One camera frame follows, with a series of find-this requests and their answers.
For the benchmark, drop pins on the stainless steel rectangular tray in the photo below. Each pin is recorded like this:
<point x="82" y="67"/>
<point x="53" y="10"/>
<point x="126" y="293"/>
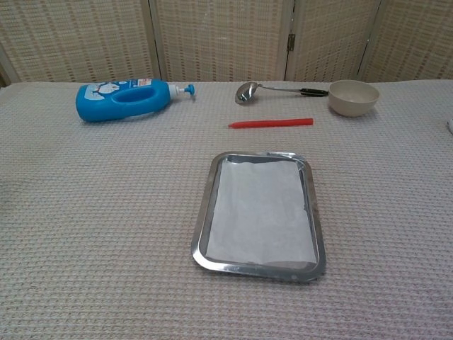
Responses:
<point x="255" y="271"/>

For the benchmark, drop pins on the beige round bowl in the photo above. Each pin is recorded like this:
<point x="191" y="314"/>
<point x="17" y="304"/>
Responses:
<point x="354" y="101"/>

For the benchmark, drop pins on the red candle stick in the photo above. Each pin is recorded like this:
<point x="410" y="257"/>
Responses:
<point x="269" y="123"/>

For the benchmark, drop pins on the white woven tablecloth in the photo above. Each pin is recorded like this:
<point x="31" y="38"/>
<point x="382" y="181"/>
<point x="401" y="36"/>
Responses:
<point x="106" y="230"/>

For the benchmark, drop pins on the white paper sheet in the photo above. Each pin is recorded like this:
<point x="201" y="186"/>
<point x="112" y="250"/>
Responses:
<point x="260" y="216"/>

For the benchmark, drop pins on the blue pump detergent bottle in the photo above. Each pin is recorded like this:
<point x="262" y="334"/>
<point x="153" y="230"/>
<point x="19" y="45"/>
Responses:
<point x="102" y="106"/>

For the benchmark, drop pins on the beige woven folding screen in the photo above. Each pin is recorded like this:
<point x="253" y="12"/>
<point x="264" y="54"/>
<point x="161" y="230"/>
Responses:
<point x="219" y="39"/>

